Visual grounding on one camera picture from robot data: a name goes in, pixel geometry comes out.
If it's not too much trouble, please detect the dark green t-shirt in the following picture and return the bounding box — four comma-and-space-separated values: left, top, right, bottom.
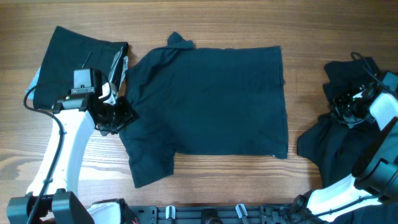
119, 33, 289, 188

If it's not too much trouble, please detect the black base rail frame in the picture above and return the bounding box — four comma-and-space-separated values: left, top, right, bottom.
109, 199, 324, 224

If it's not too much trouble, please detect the pile of dark clothes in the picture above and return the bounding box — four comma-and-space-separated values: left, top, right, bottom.
296, 57, 398, 224

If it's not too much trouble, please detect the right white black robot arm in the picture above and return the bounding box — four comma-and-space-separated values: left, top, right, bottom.
289, 72, 397, 223

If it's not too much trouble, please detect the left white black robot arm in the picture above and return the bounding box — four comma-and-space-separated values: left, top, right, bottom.
7, 68, 138, 223

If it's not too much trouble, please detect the white folded cloth underneath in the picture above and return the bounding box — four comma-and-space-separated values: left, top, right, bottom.
25, 54, 129, 100

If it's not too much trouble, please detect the folded dark green garment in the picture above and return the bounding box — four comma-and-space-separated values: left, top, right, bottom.
33, 26, 129, 110

